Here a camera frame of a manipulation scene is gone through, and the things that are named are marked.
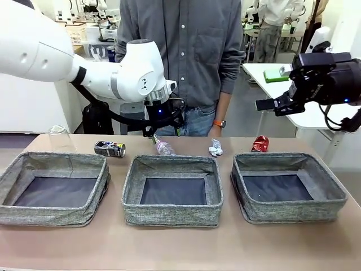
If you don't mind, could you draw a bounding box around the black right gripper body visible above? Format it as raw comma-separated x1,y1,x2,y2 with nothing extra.
298,59,361,106

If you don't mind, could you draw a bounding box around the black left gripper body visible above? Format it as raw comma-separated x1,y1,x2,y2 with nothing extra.
145,97,186,128

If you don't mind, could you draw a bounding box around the crushed clear plastic bottle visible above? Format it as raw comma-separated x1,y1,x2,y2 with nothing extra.
153,136,177,156

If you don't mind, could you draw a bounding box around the white paper ball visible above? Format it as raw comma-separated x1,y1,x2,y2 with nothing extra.
208,138,225,156

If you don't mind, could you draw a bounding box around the crushed black Pepsi can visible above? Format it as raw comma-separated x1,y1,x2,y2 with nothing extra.
94,141,126,158

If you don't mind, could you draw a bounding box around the crushed red can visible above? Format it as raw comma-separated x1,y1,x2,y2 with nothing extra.
250,135,270,153

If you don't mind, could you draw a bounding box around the clear plastic cup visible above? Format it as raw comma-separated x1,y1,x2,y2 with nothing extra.
48,125,77,153

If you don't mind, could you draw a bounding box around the person's left forearm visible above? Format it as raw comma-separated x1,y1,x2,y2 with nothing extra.
208,53,246,122

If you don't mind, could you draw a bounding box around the person's left hand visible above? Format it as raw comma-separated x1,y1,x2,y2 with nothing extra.
208,126,225,138

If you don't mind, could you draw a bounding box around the white background table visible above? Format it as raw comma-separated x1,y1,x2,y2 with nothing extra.
242,62,361,139

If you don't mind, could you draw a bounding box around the green sponge block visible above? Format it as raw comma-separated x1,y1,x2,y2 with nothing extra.
263,69,291,83

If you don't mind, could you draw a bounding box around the background person beige top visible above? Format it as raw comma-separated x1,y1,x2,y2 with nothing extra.
307,0,324,37

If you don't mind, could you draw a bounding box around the background person white shirt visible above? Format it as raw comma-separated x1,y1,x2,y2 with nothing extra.
258,0,305,64

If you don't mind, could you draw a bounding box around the black bag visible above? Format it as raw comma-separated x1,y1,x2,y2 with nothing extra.
82,101,115,136

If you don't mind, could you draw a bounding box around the person in grey shirt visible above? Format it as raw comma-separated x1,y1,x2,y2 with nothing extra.
115,0,246,138

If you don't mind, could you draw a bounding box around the grey fabric basket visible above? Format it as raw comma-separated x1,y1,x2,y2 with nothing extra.
230,152,349,225
0,151,111,228
121,154,223,228

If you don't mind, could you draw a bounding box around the grey bin with logo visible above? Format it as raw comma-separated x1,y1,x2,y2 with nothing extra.
87,42,109,60

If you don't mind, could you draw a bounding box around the light wooden box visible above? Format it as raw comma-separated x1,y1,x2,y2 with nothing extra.
64,22,87,45

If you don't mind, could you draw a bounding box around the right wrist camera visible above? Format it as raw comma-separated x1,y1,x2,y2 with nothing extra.
309,26,331,54

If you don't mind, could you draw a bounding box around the right arm black hose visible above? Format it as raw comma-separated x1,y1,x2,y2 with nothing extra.
318,103,361,133

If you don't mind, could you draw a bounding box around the arm black hose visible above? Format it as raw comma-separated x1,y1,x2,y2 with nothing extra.
70,81,152,128
318,103,361,133

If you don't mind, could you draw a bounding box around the left arm black hose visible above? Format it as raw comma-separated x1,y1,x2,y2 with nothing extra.
70,81,152,128

